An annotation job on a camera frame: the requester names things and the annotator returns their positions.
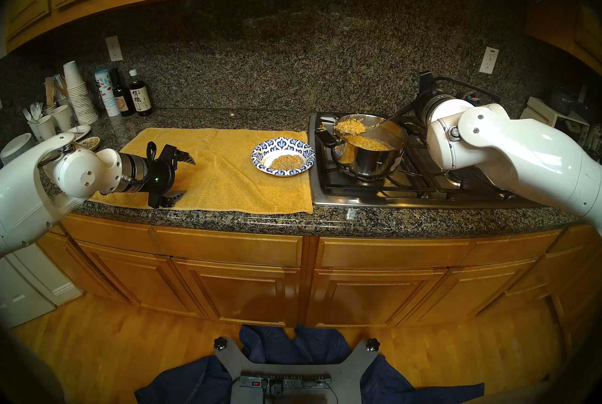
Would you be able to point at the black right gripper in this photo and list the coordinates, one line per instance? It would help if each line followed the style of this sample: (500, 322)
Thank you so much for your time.
(427, 88)

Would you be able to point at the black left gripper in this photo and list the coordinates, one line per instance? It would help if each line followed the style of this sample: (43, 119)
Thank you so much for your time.
(157, 177)

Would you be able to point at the metal ladle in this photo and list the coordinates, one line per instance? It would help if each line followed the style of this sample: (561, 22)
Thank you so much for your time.
(385, 121)

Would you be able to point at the scooped oatmeal portion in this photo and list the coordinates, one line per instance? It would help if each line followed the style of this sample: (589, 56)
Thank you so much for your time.
(350, 125)
(288, 162)

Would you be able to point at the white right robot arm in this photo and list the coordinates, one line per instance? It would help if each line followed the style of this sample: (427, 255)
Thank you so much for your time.
(517, 158)

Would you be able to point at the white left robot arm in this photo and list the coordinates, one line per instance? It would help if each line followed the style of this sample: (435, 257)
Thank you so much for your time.
(33, 191)

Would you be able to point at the cooked oatmeal mass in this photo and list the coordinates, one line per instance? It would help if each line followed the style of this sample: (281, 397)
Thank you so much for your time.
(369, 143)

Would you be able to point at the blue patterned paper bowl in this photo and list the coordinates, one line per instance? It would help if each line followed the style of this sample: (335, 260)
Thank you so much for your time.
(263, 148)

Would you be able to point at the plain white bowl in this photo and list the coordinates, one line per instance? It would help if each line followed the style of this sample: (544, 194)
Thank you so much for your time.
(16, 147)

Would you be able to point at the yellow towel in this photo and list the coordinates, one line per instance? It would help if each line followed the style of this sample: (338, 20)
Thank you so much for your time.
(225, 182)

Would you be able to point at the stainless steel pot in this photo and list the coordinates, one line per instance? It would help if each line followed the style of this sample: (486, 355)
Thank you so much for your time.
(367, 165)

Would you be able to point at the wooden drawer front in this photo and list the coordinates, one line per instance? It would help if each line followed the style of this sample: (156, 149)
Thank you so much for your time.
(508, 250)
(390, 252)
(228, 245)
(108, 229)

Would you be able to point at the soy sauce bottle white label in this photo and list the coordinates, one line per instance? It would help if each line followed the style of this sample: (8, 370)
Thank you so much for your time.
(140, 98)

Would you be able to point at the small dark sauce bottle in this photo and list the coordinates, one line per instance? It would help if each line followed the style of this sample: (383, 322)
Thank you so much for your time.
(123, 102)

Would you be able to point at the white saucer red smear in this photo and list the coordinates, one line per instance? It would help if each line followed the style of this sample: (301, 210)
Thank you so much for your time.
(82, 129)

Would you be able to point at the white blue cylindrical canister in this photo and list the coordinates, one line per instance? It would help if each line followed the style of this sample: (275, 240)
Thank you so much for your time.
(107, 95)

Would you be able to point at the wooden lower cabinet door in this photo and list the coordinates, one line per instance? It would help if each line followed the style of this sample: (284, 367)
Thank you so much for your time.
(244, 292)
(470, 290)
(371, 297)
(146, 281)

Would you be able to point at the steel gas stove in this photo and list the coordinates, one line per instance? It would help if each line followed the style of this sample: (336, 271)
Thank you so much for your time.
(338, 191)

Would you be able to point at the stack of paper cups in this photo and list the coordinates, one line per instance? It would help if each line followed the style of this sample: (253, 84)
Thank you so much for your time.
(82, 100)

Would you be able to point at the white toaster oven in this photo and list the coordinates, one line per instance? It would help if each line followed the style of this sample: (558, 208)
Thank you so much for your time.
(536, 108)

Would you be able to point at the white paper cup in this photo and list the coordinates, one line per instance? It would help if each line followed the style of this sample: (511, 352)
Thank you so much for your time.
(63, 117)

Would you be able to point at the paper cup holding forks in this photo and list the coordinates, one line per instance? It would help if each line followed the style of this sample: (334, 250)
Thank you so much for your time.
(44, 128)

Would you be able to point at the wooden stirrer sticks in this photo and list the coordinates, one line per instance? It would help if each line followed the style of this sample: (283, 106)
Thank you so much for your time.
(49, 90)

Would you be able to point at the white plastic fork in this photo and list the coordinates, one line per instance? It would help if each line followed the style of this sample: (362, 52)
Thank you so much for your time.
(36, 109)
(27, 114)

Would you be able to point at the black base knob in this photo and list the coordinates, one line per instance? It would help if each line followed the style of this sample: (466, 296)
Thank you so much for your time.
(220, 343)
(372, 344)

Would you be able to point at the white kitchen appliance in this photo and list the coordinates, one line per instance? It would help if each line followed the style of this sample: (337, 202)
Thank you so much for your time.
(28, 290)

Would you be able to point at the dark blue cloth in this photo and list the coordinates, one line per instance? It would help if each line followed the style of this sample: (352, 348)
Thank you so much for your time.
(277, 344)

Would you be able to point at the grey power strip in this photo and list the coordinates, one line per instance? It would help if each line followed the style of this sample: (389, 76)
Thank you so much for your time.
(296, 381)

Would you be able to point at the white wall outlet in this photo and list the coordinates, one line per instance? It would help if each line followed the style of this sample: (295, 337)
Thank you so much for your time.
(114, 48)
(489, 60)

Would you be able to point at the wooden lower cabinet frame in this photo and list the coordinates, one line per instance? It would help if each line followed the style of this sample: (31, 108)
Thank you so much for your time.
(308, 276)

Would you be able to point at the wooden corner wall cabinet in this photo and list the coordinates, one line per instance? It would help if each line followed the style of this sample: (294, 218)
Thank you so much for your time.
(588, 31)

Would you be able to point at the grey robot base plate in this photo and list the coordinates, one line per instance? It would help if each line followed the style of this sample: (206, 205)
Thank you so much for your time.
(352, 370)

